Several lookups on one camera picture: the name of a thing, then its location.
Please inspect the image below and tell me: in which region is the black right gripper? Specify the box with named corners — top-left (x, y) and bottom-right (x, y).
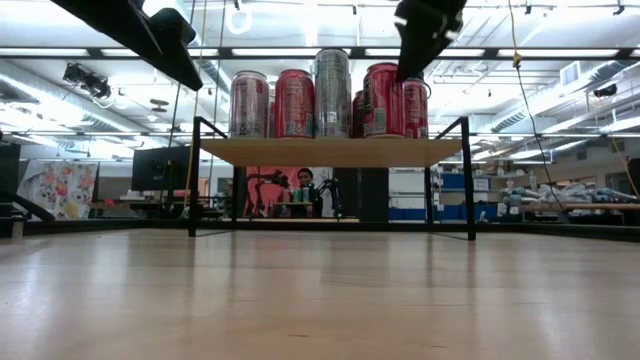
top-left (393, 0), bottom-right (469, 84)

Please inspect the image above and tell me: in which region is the red Coca-Cola original can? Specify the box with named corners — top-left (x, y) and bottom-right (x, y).
top-left (402, 77), bottom-right (430, 140)

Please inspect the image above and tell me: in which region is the red Coke Zero can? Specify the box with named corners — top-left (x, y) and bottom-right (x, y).
top-left (351, 89), bottom-right (366, 139)
top-left (362, 61), bottom-right (406, 139)

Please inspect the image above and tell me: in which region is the tall slim white can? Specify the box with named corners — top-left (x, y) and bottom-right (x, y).
top-left (313, 48), bottom-right (353, 139)

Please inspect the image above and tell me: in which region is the red Fanta can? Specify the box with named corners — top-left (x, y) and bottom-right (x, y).
top-left (274, 68), bottom-right (316, 140)

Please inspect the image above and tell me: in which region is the black ceiling fixture cluster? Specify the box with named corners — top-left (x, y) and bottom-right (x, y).
top-left (62, 62), bottom-right (114, 101)

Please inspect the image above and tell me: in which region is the black background monitor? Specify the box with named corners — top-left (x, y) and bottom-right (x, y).
top-left (131, 146), bottom-right (194, 192)

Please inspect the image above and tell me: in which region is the black partition panel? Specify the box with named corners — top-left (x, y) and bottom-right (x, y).
top-left (344, 167), bottom-right (390, 224)

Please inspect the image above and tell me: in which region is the rack with blue bins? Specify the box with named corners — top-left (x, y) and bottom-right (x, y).
top-left (389, 169), bottom-right (499, 224)

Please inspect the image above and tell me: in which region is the person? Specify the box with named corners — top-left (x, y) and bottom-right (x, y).
top-left (294, 167), bottom-right (324, 217)

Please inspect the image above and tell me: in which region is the floral cloth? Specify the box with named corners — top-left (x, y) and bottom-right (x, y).
top-left (17, 159), bottom-right (100, 221)

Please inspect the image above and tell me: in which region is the orange background backdrop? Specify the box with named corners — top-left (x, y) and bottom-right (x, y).
top-left (243, 166), bottom-right (301, 217)

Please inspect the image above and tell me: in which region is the cluttered background workbench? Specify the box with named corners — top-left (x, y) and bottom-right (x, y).
top-left (499, 180), bottom-right (640, 226)

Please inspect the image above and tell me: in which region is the black overhead frame beam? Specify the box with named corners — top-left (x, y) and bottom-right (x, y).
top-left (0, 46), bottom-right (640, 61)

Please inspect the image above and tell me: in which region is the dark hanging cable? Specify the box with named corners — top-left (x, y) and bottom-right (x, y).
top-left (168, 87), bottom-right (182, 149)
top-left (206, 0), bottom-right (226, 201)

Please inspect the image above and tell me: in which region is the yellow hanging cord with knot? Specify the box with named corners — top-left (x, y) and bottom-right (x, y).
top-left (507, 0), bottom-right (524, 70)

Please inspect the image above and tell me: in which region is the wooden shelf with black frame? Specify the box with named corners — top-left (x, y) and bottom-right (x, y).
top-left (188, 115), bottom-right (477, 242)

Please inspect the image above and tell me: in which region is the black hanging cable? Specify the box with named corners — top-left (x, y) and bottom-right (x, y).
top-left (516, 67), bottom-right (569, 214)

